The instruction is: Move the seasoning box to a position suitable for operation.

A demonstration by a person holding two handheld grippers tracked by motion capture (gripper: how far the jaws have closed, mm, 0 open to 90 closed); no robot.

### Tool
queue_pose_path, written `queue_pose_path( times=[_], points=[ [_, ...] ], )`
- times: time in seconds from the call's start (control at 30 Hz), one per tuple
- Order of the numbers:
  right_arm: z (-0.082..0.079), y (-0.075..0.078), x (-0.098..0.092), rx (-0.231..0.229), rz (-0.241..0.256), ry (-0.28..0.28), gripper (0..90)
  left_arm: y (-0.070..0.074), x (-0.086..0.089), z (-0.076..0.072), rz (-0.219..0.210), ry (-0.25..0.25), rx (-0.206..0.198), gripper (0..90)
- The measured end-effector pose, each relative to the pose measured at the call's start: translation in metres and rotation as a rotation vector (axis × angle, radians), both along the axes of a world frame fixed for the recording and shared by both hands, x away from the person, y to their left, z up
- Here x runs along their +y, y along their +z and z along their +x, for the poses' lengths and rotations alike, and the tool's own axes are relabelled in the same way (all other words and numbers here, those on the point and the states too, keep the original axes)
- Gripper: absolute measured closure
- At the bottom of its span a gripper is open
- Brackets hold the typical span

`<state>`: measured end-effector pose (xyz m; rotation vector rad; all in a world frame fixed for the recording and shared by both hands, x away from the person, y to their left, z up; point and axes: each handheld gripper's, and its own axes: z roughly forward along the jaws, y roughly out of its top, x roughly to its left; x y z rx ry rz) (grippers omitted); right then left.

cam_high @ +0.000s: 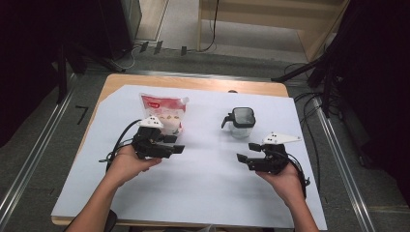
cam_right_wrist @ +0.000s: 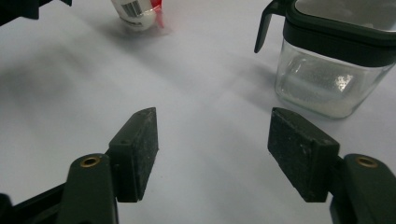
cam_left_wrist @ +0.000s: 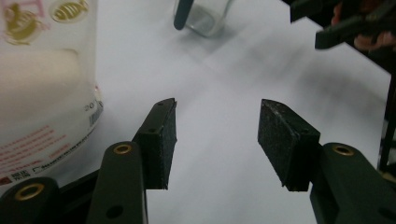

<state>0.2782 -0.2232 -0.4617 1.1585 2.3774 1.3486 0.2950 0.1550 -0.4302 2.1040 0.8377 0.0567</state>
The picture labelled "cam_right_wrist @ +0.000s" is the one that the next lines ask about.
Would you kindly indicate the white paper sheet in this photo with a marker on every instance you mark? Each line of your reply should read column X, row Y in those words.
column 202, row 77

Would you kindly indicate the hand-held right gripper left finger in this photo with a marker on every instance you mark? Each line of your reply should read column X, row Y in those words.
column 137, row 155

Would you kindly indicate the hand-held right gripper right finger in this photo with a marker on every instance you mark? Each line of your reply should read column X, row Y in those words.
column 302, row 155

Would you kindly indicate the red and white pouch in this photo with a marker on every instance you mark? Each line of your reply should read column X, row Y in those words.
column 137, row 15

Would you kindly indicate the glass jar with black lid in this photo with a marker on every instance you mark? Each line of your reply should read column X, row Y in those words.
column 327, row 84

